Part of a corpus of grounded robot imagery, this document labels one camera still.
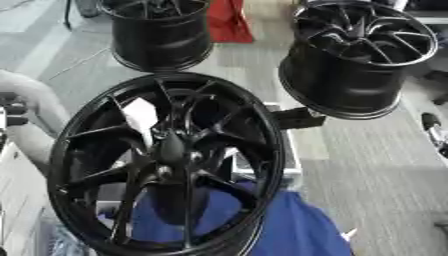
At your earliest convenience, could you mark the white rounded cover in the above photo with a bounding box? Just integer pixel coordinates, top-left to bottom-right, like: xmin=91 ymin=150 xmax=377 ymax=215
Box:
xmin=0 ymin=69 xmax=74 ymax=174

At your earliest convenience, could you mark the black wheel rim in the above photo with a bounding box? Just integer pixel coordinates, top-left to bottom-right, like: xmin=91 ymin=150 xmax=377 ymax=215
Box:
xmin=276 ymin=0 xmax=441 ymax=121
xmin=96 ymin=0 xmax=216 ymax=73

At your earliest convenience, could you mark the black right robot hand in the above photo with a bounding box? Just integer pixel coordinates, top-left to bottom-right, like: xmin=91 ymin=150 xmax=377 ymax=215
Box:
xmin=420 ymin=112 xmax=448 ymax=158

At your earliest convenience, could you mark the black stand clamp block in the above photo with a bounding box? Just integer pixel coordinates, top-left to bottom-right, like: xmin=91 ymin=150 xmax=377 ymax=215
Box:
xmin=269 ymin=106 xmax=328 ymax=131

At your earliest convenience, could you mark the red bag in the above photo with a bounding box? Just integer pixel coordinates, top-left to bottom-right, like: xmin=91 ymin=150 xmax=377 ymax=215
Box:
xmin=204 ymin=0 xmax=256 ymax=44

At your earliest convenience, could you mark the white panel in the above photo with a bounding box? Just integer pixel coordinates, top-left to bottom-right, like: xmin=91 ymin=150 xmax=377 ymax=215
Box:
xmin=120 ymin=97 xmax=161 ymax=148

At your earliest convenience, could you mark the black spoked wheel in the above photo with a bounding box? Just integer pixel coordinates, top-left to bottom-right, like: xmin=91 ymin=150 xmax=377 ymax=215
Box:
xmin=45 ymin=71 xmax=287 ymax=256

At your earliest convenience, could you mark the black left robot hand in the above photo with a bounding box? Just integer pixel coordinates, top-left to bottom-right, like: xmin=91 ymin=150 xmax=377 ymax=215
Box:
xmin=0 ymin=92 xmax=30 ymax=128

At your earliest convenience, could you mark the black cable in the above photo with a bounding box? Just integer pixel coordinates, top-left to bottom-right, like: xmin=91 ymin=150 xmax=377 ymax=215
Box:
xmin=61 ymin=0 xmax=76 ymax=32

